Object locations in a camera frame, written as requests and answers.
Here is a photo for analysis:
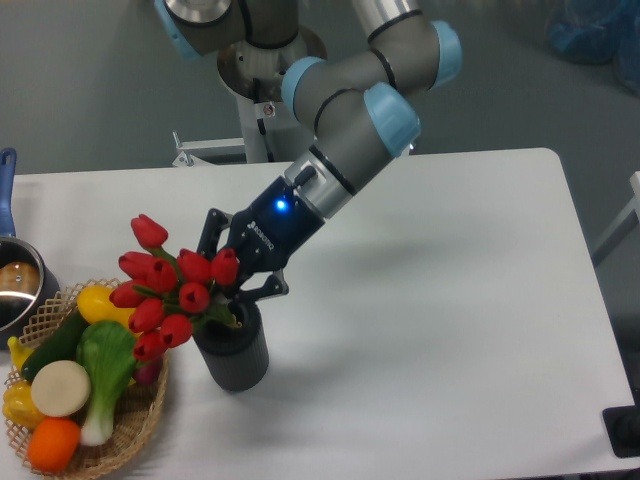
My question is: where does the black device at table edge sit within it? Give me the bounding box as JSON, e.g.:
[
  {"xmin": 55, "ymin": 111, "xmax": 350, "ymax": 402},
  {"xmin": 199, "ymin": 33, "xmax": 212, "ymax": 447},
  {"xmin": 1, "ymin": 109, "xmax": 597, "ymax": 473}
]
[{"xmin": 602, "ymin": 406, "xmax": 639, "ymax": 458}]

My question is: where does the yellow squash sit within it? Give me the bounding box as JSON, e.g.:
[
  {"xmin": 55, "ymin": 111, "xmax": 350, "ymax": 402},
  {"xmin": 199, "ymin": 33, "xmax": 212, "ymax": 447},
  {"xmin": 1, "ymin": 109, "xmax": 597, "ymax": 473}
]
[{"xmin": 76, "ymin": 285, "xmax": 135, "ymax": 329}]

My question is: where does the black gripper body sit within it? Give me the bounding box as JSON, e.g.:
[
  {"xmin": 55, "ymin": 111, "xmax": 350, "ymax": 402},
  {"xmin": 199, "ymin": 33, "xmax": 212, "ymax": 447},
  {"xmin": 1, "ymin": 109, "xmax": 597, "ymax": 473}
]
[{"xmin": 225, "ymin": 176, "xmax": 324, "ymax": 276}]

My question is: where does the green bok choy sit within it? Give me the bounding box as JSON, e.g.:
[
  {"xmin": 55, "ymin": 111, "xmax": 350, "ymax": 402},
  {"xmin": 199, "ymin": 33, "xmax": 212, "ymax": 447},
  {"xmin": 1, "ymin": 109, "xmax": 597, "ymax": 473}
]
[{"xmin": 76, "ymin": 320, "xmax": 137, "ymax": 447}]

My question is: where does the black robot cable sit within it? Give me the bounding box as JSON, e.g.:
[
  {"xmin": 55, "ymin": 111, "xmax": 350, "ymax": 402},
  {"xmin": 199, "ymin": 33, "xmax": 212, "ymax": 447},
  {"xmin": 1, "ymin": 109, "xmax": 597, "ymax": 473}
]
[{"xmin": 251, "ymin": 77, "xmax": 275, "ymax": 163}]

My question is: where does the dark grey ribbed vase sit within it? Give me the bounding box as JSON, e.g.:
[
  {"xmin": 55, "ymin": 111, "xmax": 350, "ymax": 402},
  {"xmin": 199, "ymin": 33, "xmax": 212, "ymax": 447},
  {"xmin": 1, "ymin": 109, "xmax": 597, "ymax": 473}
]
[{"xmin": 193, "ymin": 303, "xmax": 269, "ymax": 392}]

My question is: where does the purple red radish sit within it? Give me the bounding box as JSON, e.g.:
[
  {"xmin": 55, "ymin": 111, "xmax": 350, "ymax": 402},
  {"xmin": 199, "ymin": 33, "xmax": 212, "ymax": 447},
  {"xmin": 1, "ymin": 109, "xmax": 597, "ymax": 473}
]
[{"xmin": 132, "ymin": 357, "xmax": 163, "ymax": 386}]

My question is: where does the blue handled saucepan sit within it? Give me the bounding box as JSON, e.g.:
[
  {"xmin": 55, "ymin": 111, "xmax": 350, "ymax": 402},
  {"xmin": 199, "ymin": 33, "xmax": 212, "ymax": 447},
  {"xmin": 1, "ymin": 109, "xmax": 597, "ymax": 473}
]
[{"xmin": 1, "ymin": 147, "xmax": 59, "ymax": 351}]

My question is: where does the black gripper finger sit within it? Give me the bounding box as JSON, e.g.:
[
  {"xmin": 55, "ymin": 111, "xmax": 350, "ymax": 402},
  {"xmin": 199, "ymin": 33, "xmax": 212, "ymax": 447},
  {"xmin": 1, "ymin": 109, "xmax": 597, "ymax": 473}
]
[
  {"xmin": 196, "ymin": 208, "xmax": 233, "ymax": 256},
  {"xmin": 222, "ymin": 269, "xmax": 290, "ymax": 303}
]

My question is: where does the yellow bell pepper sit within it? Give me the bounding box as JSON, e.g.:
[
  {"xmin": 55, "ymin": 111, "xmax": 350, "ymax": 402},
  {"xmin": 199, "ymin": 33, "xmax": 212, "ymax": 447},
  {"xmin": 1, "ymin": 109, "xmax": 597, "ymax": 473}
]
[{"xmin": 2, "ymin": 380, "xmax": 45, "ymax": 430}]

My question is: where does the woven wicker basket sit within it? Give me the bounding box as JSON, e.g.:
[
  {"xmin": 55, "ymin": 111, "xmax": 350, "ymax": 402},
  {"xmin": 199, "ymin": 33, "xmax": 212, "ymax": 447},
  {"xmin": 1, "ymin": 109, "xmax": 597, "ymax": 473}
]
[{"xmin": 1, "ymin": 279, "xmax": 169, "ymax": 479}]

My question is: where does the blue plastic bag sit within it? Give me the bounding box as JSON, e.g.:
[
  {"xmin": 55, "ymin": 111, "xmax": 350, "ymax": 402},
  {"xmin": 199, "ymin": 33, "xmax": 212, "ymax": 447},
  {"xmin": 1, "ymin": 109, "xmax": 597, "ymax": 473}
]
[{"xmin": 544, "ymin": 1, "xmax": 639, "ymax": 95}]

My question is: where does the orange fruit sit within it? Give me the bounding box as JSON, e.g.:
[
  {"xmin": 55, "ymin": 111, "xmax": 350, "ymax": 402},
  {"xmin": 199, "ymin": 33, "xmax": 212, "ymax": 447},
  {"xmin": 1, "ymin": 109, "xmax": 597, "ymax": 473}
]
[{"xmin": 27, "ymin": 417, "xmax": 80, "ymax": 473}]

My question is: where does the white furniture leg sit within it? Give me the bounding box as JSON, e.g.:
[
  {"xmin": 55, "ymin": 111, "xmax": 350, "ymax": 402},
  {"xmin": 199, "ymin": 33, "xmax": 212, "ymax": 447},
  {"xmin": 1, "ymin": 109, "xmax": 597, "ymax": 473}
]
[{"xmin": 591, "ymin": 171, "xmax": 639, "ymax": 268}]

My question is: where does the red tulip bouquet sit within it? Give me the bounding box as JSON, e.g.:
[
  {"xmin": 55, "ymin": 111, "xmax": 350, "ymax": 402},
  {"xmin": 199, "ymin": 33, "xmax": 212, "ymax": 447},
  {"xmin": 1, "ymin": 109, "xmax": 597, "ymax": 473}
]
[{"xmin": 110, "ymin": 214, "xmax": 244, "ymax": 363}]

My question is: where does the yellow banana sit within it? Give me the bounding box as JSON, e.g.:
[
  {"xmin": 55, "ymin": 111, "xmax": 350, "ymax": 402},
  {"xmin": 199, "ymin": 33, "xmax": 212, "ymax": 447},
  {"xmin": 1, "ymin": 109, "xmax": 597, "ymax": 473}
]
[{"xmin": 7, "ymin": 336, "xmax": 34, "ymax": 371}]

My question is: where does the dark green cucumber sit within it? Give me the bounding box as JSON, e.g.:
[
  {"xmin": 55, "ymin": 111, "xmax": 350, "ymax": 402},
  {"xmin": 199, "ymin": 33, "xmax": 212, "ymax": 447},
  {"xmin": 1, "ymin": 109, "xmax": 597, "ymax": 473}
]
[{"xmin": 20, "ymin": 310, "xmax": 89, "ymax": 382}]

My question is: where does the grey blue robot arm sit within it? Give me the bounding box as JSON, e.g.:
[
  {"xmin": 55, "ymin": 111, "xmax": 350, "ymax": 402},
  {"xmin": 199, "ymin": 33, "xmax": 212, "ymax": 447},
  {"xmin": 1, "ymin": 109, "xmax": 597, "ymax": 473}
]
[{"xmin": 155, "ymin": 1, "xmax": 462, "ymax": 303}]

